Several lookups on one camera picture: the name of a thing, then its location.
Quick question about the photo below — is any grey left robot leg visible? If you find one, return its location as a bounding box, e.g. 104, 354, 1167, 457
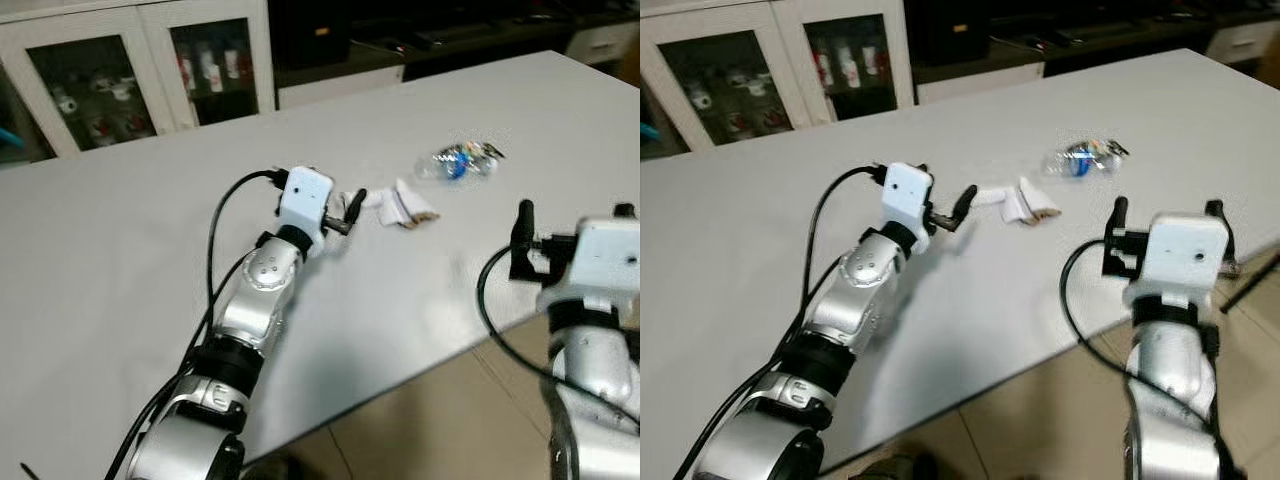
860, 453, 941, 480
240, 455, 296, 480

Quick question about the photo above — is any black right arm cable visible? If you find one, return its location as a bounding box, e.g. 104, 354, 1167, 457
1060, 238, 1221, 441
476, 240, 641, 426

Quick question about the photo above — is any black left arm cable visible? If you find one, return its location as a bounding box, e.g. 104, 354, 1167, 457
105, 170, 291, 480
675, 165, 891, 480

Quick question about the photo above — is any white drawer unit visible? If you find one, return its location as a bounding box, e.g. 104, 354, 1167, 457
1205, 18, 1280, 63
565, 22, 641, 66

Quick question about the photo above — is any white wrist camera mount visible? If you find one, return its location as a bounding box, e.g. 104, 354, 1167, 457
882, 162, 936, 241
537, 215, 641, 316
1122, 212, 1233, 306
277, 166, 336, 248

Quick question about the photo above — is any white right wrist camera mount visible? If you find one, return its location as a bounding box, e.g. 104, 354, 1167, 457
1122, 212, 1233, 306
537, 215, 641, 316

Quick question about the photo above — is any white paper sheet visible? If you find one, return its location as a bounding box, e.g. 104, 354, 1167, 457
340, 188, 399, 213
965, 185, 1021, 208

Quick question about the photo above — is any clear plastic bottle blue label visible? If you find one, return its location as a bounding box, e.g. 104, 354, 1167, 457
415, 143, 501, 183
1040, 143, 1116, 179

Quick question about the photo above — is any black box orange label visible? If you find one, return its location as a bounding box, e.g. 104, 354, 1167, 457
905, 0, 991, 66
268, 0, 351, 71

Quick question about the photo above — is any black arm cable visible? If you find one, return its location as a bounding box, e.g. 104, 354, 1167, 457
105, 170, 291, 480
476, 240, 641, 426
1060, 238, 1221, 441
675, 165, 891, 480

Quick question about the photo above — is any black workbench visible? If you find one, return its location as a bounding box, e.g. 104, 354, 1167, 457
345, 0, 641, 66
985, 0, 1280, 71

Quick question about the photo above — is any white low cabinet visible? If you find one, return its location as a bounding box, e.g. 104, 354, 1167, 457
275, 68, 406, 111
915, 62, 1046, 104

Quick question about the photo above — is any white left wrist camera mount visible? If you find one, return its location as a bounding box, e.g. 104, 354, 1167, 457
882, 162, 936, 241
277, 166, 336, 248

